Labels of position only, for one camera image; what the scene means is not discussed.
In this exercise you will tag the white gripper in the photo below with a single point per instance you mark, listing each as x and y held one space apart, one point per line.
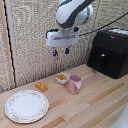
62 38

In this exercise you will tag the white black Franka robot arm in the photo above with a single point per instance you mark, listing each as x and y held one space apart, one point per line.
71 13

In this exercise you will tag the yellow food pieces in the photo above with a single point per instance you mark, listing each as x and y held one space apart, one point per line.
62 77

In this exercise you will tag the small white bowl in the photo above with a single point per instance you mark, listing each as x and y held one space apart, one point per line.
58 80

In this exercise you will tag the pink mug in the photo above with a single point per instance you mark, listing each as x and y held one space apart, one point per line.
74 85

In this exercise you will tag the yellow rectangular block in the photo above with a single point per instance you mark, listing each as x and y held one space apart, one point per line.
41 87

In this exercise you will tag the white plate with floral rim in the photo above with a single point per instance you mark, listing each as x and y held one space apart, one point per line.
26 106

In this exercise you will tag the wooden frame post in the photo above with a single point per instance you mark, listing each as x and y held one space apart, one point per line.
6 50
59 63

